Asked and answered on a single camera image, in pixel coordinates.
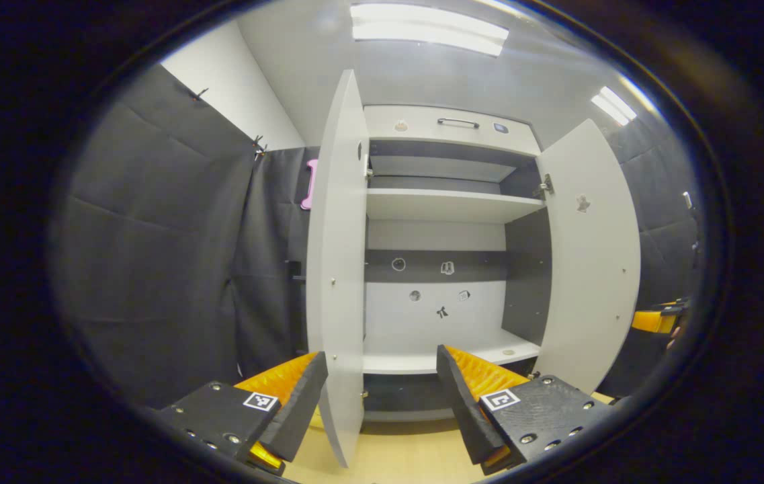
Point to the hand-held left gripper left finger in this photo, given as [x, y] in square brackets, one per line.
[301, 410]

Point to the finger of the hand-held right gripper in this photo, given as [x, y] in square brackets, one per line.
[650, 321]

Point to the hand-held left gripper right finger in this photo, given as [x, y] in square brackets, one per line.
[468, 410]

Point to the grey cabinet door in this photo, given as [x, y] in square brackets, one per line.
[590, 282]
[341, 269]

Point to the white cabinet shelf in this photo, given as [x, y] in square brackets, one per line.
[408, 356]
[442, 205]

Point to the metal door hinge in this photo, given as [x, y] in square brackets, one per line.
[367, 167]
[545, 186]

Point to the black tripod stand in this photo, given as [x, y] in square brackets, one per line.
[688, 200]

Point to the black backdrop cloth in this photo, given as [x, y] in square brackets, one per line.
[166, 269]

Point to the small ceiling light panel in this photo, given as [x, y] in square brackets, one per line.
[613, 106]

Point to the black cloth clip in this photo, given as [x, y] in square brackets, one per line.
[259, 148]
[197, 93]

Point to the long ceiling light panel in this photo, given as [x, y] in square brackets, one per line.
[429, 30]

